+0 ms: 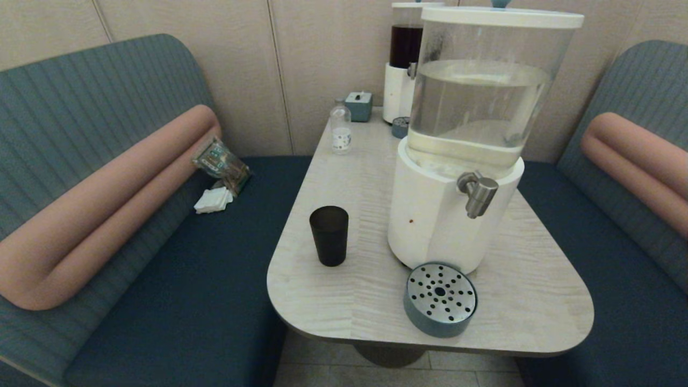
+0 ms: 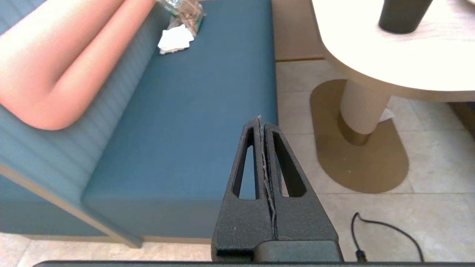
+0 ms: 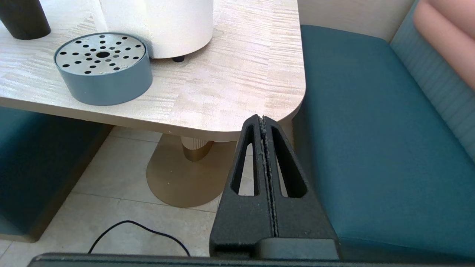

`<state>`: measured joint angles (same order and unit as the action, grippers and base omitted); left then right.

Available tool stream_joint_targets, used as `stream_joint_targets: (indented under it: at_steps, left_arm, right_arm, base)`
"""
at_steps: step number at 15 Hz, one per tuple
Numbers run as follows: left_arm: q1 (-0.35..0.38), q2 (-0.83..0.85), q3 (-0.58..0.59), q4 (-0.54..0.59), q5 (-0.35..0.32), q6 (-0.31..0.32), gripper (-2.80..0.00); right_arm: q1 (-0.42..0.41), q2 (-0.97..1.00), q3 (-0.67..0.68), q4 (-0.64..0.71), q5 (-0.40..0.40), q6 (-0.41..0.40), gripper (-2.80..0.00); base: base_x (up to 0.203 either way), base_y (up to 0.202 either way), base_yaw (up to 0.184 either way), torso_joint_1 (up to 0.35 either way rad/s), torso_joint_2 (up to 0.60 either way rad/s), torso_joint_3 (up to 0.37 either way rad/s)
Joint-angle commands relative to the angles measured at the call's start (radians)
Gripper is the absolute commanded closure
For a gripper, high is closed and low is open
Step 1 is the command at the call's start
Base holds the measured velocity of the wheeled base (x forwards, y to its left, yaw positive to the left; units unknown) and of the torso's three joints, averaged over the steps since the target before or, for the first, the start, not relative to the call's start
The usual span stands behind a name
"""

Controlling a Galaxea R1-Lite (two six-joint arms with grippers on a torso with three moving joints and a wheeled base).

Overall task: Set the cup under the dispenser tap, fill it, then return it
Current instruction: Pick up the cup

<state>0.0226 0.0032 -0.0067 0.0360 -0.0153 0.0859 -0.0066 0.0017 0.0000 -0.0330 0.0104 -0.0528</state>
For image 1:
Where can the black plastic cup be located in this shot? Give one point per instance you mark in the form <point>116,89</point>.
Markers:
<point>329,236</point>

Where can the silver metal dispenser tap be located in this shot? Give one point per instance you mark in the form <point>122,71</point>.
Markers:
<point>480,194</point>

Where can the clear plastic bottle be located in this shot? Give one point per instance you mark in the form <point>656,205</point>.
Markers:
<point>340,131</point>

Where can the small round blue drip tray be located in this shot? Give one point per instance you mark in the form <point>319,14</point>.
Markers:
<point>400,128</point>

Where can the small blue tissue box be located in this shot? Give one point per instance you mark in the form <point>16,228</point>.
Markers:
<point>358,106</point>

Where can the clear water dispenser white base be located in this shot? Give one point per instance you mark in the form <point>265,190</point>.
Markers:
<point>430,215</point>

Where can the dark drink dispenser white base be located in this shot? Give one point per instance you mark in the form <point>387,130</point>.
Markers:
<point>398,91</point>

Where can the clear plastic snack packet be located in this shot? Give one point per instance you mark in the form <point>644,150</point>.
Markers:
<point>220,164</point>

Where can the white paper napkin stack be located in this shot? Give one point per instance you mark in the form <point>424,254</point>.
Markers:
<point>213,200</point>

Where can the round blue perforated drip tray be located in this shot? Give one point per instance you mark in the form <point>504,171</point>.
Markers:
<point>439,293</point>

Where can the small metal dispenser tap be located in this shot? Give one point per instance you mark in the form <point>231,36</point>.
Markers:
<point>412,70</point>

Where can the teal ribbed booth sofa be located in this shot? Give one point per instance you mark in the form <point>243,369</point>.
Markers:
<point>618,269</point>
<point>215,295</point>

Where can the white dispenser lid blue knob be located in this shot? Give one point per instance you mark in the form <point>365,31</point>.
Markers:
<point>500,17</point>

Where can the pink bolster cushion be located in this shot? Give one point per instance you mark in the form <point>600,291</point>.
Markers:
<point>107,215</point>
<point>634,156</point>

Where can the table pedestal with base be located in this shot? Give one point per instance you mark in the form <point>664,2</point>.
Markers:
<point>389,356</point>

